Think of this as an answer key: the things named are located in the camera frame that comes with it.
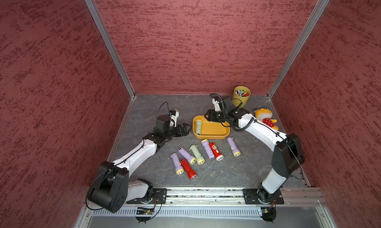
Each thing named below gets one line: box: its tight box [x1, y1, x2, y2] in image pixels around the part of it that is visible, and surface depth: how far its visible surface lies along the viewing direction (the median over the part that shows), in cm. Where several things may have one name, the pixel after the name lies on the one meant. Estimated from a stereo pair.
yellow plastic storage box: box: [191, 114, 231, 140], surface depth 96 cm
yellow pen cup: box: [232, 85, 252, 108], surface depth 108 cm
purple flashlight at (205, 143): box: [201, 138, 215, 160], surface depth 90 cm
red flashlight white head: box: [208, 142, 225, 162], surface depth 88 cm
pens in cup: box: [234, 89, 249, 97], surface depth 109 cm
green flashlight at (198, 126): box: [195, 119, 203, 135], surface depth 99 cm
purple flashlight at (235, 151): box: [226, 136, 242, 157], surface depth 91 cm
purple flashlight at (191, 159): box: [178, 146, 197, 165], surface depth 87 cm
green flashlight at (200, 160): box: [189, 144, 206, 166], surface depth 87 cm
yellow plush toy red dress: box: [254, 106, 279, 131], surface depth 102 cm
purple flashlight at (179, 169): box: [170, 152, 185, 175], surface depth 83 cm
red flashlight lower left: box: [179, 158, 197, 180], surface depth 82 cm
